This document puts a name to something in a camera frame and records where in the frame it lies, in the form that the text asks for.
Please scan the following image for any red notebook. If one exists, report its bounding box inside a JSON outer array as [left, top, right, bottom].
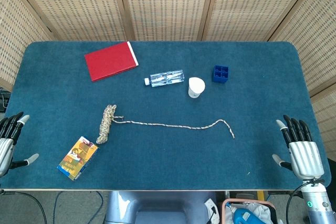
[[84, 41, 139, 82]]

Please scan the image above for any pink basket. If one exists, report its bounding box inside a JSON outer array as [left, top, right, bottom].
[[222, 199, 279, 224]]

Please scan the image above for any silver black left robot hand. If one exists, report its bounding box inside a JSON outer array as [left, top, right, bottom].
[[0, 111, 39, 177]]

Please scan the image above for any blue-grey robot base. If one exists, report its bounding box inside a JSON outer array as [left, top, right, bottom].
[[104, 191, 218, 224]]

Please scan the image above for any blue grid box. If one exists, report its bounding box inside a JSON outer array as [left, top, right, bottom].
[[211, 65, 229, 84]]

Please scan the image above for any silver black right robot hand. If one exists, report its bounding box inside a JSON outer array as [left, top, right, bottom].
[[272, 114, 326, 182]]

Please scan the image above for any beige braided rope bundle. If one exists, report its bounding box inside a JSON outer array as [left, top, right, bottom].
[[96, 104, 236, 145]]

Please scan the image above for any dark floor equipment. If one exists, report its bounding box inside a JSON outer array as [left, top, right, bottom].
[[0, 87, 11, 112]]

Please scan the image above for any blue plastic bottle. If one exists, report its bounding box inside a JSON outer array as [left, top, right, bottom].
[[227, 202, 253, 224]]

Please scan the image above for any white paper cup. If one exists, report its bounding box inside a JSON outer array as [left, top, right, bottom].
[[187, 77, 206, 99]]

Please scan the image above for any blue floor cable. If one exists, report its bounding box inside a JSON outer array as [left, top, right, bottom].
[[53, 191, 104, 224]]

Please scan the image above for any clear plastic water bottle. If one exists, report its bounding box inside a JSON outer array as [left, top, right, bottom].
[[143, 69, 185, 87]]

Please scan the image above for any blue felt table mat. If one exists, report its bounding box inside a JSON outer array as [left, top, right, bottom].
[[0, 41, 332, 191]]

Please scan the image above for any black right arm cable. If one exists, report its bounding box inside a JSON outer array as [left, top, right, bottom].
[[286, 178, 325, 224]]

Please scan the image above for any white power strip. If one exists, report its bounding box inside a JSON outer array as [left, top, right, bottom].
[[204, 198, 220, 221]]

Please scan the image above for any woven bamboo folding screen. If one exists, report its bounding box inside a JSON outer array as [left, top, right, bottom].
[[0, 0, 336, 162]]

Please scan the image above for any white cloth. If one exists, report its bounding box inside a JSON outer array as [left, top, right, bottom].
[[246, 202, 272, 224]]

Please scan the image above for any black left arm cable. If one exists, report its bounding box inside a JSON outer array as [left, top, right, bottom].
[[0, 189, 48, 224]]

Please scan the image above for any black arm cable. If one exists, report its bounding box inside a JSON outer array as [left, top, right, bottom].
[[0, 189, 48, 224], [286, 178, 325, 224]]

